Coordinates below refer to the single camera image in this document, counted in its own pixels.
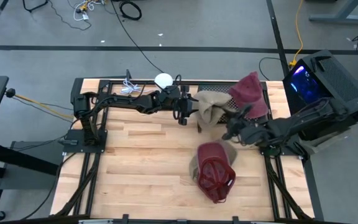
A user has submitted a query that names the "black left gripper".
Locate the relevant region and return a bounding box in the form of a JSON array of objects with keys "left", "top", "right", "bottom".
[{"left": 163, "top": 85, "right": 200, "bottom": 126}]

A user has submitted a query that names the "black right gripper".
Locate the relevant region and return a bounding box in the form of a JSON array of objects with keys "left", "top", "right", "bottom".
[{"left": 221, "top": 105, "right": 269, "bottom": 146}]

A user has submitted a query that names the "tan baseball cap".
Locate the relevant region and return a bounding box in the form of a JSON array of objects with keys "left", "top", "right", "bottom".
[
  {"left": 193, "top": 90, "right": 232, "bottom": 127},
  {"left": 208, "top": 102, "right": 233, "bottom": 139},
  {"left": 188, "top": 138, "right": 239, "bottom": 183}
]

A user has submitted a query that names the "maroon baseball cap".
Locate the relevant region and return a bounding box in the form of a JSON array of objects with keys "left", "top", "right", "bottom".
[
  {"left": 228, "top": 71, "right": 269, "bottom": 119},
  {"left": 196, "top": 142, "right": 237, "bottom": 205}
]

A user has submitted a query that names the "black perforated metal stand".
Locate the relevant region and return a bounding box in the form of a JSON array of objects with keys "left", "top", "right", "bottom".
[{"left": 194, "top": 81, "right": 269, "bottom": 133}]

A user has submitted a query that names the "white mushroom lamp brass base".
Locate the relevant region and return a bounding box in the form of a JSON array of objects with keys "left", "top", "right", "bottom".
[{"left": 154, "top": 73, "right": 174, "bottom": 91}]

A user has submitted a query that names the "black computer tower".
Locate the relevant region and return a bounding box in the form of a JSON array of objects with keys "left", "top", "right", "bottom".
[{"left": 283, "top": 49, "right": 358, "bottom": 141}]

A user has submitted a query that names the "grey desk base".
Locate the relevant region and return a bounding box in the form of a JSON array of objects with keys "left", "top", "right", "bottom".
[{"left": 308, "top": 0, "right": 358, "bottom": 25}]

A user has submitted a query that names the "white coiled cable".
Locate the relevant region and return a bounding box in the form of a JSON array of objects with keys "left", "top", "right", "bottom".
[{"left": 119, "top": 77, "right": 158, "bottom": 95}]

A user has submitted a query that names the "yellow extension cord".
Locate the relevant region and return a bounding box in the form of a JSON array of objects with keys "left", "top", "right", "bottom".
[{"left": 289, "top": 0, "right": 305, "bottom": 68}]

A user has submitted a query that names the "black coiled floor cable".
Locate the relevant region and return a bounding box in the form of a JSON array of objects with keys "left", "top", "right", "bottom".
[{"left": 119, "top": 0, "right": 142, "bottom": 21}]

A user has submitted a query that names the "white yellow cable bundle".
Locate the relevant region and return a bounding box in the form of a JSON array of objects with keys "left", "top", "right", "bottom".
[{"left": 73, "top": 0, "right": 105, "bottom": 22}]

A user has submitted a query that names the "yellow cord with black knob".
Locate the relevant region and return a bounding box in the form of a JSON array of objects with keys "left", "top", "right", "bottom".
[{"left": 5, "top": 88, "right": 74, "bottom": 121}]

